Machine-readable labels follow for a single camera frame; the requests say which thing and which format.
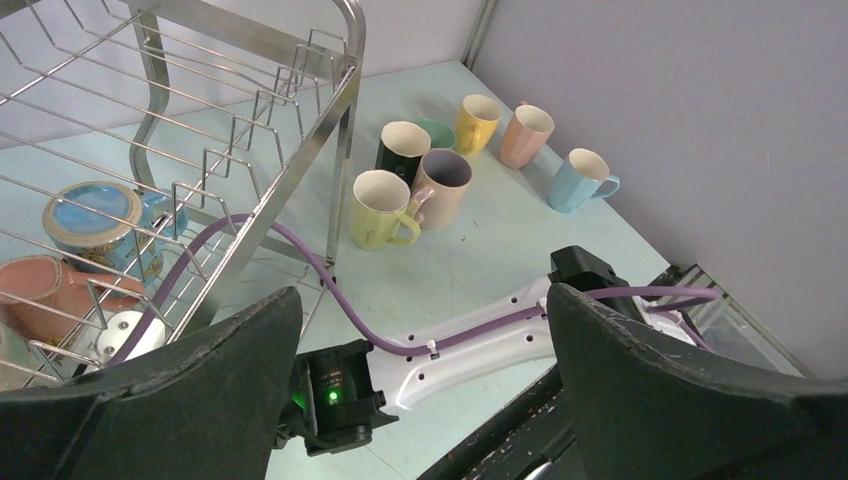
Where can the cream decorated mug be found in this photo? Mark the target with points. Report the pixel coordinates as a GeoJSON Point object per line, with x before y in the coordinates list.
{"type": "Point", "coordinates": [16, 360]}

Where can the steel two-tier dish rack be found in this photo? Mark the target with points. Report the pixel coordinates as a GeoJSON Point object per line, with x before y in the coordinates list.
{"type": "Point", "coordinates": [247, 127]}

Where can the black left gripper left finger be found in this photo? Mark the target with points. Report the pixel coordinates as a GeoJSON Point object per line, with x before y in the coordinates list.
{"type": "Point", "coordinates": [204, 407]}

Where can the pink faceted mug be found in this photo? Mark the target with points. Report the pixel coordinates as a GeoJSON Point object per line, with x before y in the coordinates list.
{"type": "Point", "coordinates": [527, 132]}

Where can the large pink mug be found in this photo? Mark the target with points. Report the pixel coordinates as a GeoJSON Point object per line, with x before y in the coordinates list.
{"type": "Point", "coordinates": [440, 184]}

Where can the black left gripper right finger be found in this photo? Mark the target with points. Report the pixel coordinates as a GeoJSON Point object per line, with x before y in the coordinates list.
{"type": "Point", "coordinates": [644, 405]}

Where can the black mug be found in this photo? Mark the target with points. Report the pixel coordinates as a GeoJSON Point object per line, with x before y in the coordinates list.
{"type": "Point", "coordinates": [401, 147]}

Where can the mint green mug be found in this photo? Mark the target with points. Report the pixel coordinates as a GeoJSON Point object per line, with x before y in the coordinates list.
{"type": "Point", "coordinates": [441, 135]}

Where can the yellow-green mug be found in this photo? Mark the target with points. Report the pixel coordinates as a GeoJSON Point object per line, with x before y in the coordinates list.
{"type": "Point", "coordinates": [378, 212]}

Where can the light blue mug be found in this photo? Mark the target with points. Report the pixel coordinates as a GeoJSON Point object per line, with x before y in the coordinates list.
{"type": "Point", "coordinates": [583, 176]}

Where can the yellow mug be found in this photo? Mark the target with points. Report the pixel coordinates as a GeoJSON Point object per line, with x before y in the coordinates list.
{"type": "Point", "coordinates": [477, 120]}

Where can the orange-red cup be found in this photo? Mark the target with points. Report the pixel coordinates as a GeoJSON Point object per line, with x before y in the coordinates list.
{"type": "Point", "coordinates": [44, 298]}

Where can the blue-rimmed cup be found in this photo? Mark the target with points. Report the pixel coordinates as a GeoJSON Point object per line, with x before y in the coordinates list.
{"type": "Point", "coordinates": [102, 225]}

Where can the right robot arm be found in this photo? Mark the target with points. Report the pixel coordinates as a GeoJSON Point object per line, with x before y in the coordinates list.
{"type": "Point", "coordinates": [341, 394]}

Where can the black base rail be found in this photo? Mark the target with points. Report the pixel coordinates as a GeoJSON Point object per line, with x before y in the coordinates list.
{"type": "Point", "coordinates": [531, 437]}

